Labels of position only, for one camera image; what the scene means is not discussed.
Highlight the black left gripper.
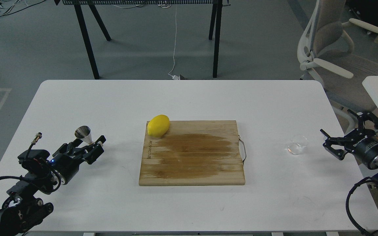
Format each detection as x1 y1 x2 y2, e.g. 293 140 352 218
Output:
50 135 106 185

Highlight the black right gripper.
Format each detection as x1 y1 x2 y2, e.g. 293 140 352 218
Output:
320 109 378 170

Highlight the steel double jigger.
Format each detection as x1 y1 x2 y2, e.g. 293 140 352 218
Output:
74 126 93 145

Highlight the small clear glass cup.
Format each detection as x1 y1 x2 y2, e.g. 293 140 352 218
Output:
287 135 309 155

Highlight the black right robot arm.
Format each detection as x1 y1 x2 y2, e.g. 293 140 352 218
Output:
320 109 378 186

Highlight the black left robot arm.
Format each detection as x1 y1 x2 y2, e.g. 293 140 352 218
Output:
0 131 106 236

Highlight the yellow lemon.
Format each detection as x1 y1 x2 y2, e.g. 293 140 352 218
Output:
147 114 170 138

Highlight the white office chair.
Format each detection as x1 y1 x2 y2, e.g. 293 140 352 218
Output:
297 0 378 133

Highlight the wooden cutting board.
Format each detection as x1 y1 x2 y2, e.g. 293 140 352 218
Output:
138 120 245 186

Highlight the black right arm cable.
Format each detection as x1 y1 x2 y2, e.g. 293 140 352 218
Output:
346 177 378 236

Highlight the white power cable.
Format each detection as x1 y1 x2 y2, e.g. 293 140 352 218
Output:
168 5 181 80

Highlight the black metal frame table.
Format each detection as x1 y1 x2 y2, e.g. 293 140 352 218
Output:
54 0 230 80

